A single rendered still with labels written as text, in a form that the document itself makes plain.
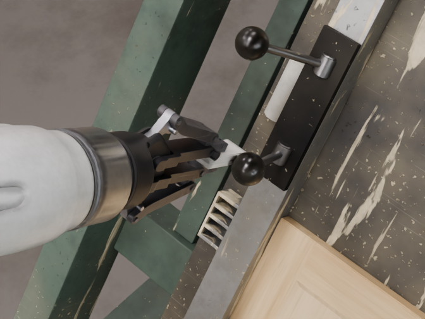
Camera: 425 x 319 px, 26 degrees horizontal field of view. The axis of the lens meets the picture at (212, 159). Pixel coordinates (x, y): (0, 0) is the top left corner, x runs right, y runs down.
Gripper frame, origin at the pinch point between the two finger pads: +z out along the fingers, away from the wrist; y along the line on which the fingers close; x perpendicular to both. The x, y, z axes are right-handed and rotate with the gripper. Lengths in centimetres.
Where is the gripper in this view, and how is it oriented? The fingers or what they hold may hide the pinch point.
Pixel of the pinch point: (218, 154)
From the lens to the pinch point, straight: 102.0
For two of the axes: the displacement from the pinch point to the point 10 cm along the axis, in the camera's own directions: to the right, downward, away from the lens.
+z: 5.5, -1.0, 8.3
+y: -4.0, 8.4, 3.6
